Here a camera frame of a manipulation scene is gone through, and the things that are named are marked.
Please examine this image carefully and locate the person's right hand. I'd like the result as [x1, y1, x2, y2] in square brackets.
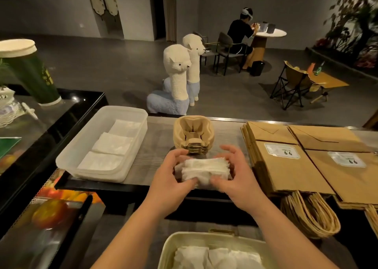
[210, 144, 268, 215]

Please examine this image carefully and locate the person's left hand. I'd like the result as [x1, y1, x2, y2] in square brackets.
[144, 148, 199, 217]

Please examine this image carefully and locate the stack of white paper napkins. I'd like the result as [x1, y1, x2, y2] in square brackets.
[174, 157, 233, 189]

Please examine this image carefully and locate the person's left forearm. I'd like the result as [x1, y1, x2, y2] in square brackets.
[91, 201, 166, 269]

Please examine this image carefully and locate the person's right forearm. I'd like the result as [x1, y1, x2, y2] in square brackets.
[250, 198, 340, 269]

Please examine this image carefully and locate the stack of pulp cup carriers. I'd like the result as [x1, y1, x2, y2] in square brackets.
[173, 115, 215, 155]

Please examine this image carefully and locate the metal tray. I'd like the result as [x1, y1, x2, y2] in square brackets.
[157, 232, 279, 269]

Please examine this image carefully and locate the stack of brown paper bags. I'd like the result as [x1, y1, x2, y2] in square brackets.
[241, 121, 342, 238]
[288, 125, 378, 237]

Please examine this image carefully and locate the heap of white napkins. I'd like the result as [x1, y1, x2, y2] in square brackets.
[172, 246, 266, 269]

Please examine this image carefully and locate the folded white napkin pile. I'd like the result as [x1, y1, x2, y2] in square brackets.
[108, 119, 142, 138]
[77, 151, 124, 171]
[91, 132, 134, 156]

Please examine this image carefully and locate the lying white alpaca statue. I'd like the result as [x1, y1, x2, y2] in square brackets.
[146, 44, 192, 116]

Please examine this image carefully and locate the white plastic container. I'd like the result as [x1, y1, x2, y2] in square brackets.
[56, 106, 148, 183]

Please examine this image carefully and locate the standing white alpaca statue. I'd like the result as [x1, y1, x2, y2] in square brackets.
[182, 34, 207, 107]

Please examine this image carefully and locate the black bag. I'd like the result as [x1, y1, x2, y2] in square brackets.
[250, 60, 266, 77]

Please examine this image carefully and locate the folding camping chair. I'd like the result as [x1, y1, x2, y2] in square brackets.
[270, 60, 326, 110]

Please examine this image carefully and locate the dark metal chair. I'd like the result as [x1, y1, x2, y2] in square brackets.
[193, 31, 220, 71]
[216, 32, 249, 76]

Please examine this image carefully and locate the fruit print board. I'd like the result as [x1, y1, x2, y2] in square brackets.
[0, 168, 106, 269]

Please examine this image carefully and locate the low wooden table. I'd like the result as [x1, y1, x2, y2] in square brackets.
[307, 70, 350, 104]

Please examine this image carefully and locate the glass display case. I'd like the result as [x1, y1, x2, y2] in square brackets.
[0, 85, 108, 214]

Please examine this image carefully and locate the round white table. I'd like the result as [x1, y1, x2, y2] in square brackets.
[246, 28, 287, 69]

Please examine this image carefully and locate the giant green paper cup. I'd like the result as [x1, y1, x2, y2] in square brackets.
[0, 39, 62, 106]

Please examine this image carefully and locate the white dish stack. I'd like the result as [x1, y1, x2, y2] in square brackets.
[0, 86, 39, 128]

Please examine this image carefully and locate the flowering tree decoration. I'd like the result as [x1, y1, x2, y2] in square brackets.
[314, 0, 378, 69]

